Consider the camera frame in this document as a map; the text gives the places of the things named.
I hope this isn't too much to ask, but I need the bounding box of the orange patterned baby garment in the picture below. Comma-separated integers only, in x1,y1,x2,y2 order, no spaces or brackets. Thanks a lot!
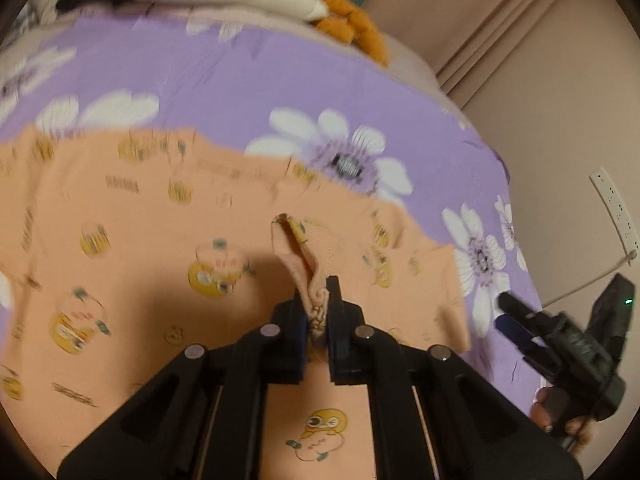
1,127,470,479

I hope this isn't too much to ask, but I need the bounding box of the person's right hand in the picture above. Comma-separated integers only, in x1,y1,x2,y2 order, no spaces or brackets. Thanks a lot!
529,387,596,457

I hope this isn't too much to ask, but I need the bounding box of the white power strip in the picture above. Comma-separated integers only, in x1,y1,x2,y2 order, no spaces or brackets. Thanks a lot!
589,167,639,261

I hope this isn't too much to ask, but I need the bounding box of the beige curtain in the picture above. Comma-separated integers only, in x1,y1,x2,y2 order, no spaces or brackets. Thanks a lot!
359,0,584,109

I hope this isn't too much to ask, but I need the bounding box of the purple floral bed sheet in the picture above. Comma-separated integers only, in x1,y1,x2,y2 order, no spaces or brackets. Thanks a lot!
0,12,547,418

